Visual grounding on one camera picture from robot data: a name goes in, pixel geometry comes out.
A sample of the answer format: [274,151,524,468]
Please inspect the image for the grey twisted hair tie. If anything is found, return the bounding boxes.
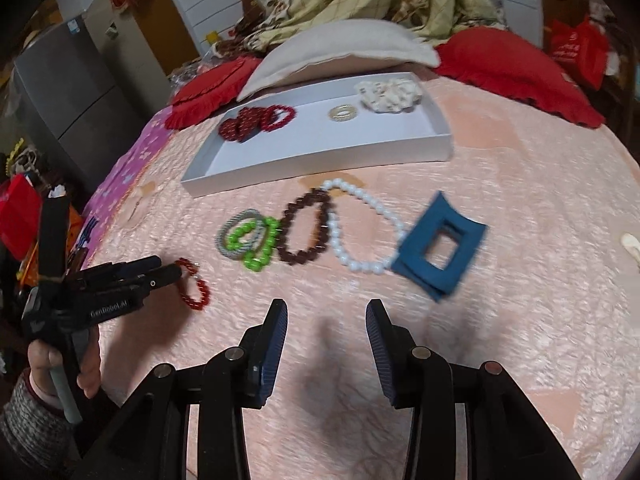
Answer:
[216,208,272,261]

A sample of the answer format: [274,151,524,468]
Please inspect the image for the blue rectangular hair claw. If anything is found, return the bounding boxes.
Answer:
[391,191,488,304]

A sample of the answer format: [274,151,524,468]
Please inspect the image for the white shallow tray box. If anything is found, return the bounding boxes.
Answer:
[180,71,455,199]

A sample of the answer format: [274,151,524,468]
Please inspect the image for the dark red bead bracelet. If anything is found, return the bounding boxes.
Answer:
[218,108,263,145]

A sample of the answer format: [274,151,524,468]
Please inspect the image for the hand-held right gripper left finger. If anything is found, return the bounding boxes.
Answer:
[75,299,289,480]

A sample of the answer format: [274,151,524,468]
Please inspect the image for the red shopping bag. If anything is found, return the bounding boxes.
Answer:
[545,16,612,92]

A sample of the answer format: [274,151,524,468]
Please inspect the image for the purple star print sheet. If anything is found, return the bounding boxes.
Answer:
[82,110,176,241]

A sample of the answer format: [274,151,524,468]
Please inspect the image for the bright red bead bracelet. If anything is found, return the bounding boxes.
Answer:
[255,103,298,134]

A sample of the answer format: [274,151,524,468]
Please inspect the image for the person's left forearm grey sleeve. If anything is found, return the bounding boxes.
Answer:
[0,367,77,477]

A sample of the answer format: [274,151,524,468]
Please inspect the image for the pink quilted blanket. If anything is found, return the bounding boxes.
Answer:
[82,67,640,480]

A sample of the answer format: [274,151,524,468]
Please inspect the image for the green bead bracelet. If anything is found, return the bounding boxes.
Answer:
[227,216,283,274]

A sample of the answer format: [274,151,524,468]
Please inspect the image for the person's left hand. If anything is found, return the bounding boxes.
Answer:
[27,329,102,411]

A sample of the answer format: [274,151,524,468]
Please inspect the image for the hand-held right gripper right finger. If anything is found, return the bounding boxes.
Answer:
[365,299,583,480]

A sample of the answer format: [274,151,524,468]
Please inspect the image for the cream pillow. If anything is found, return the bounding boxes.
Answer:
[236,19,442,103]

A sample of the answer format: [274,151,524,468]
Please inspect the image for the small cream object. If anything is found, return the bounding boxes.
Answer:
[620,232,640,264]

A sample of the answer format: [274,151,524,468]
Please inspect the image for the grey refrigerator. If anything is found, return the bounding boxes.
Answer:
[10,15,168,186]

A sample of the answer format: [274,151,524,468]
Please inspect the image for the large red ruffled cushion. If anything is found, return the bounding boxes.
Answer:
[434,26,607,130]

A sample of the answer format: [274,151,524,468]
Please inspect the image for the white pearl bracelet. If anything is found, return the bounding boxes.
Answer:
[320,178,409,276]

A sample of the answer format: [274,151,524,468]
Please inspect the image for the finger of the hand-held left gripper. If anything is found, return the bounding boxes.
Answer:
[79,255,163,282]
[132,263,183,295]

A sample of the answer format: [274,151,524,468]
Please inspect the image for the white slatted panel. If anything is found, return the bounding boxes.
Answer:
[167,0,251,57]

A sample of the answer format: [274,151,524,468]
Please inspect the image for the small red ruffled cushion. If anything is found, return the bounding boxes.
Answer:
[164,55,263,131]

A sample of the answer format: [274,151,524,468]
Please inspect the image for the red box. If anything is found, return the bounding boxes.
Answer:
[0,174,44,261]

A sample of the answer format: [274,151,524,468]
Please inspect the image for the brown wooden cabinet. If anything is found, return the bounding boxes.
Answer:
[134,0,201,79]

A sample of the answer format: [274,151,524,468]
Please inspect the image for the dark brown bead bracelet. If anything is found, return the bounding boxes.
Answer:
[277,188,334,266]

